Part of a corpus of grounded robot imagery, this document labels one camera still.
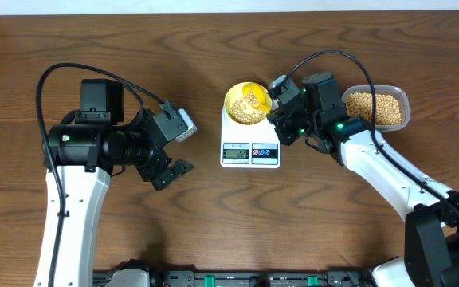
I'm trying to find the yellow measuring scoop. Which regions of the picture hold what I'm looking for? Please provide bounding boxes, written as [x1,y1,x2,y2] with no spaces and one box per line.
[242,82,272,114]

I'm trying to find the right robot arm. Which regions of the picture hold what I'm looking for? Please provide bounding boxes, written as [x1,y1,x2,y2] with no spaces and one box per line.
[268,72,459,286]

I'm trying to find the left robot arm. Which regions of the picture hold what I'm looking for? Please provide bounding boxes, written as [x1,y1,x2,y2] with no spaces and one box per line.
[34,79,197,286]

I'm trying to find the white digital kitchen scale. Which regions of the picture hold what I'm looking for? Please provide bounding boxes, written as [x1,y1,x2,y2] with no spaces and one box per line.
[220,105,281,169]

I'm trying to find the yellow plastic bowl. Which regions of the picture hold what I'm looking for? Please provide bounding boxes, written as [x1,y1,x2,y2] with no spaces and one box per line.
[224,82,272,125]

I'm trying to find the soybeans in bowl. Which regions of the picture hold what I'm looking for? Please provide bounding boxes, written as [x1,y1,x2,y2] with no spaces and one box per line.
[229,96,266,124]

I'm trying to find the soybeans in container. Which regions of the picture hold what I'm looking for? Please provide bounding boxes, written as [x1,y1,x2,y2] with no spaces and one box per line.
[345,92,402,127]

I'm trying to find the clear plastic container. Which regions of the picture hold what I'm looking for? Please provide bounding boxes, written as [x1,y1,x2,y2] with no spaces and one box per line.
[342,85,410,132]

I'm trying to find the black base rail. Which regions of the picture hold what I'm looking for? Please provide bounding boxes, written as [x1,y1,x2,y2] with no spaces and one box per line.
[92,259,375,287]

